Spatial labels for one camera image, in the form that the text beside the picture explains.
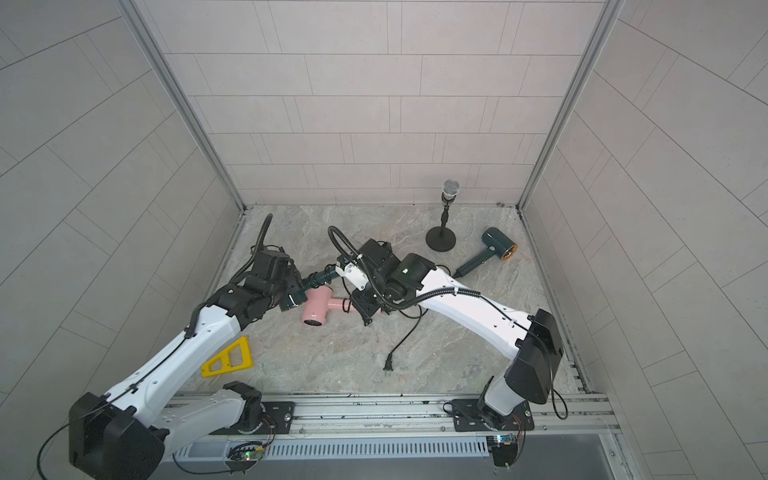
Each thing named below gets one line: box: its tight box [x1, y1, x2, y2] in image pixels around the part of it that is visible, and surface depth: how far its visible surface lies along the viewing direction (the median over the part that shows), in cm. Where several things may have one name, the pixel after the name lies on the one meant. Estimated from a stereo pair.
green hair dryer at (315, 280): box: [279, 264, 340, 312], surface depth 78 cm
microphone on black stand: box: [426, 179, 460, 252], surface depth 107 cm
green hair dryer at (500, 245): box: [452, 226, 518, 279], surface depth 101 cm
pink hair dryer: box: [302, 286, 355, 327], surface depth 86 cm
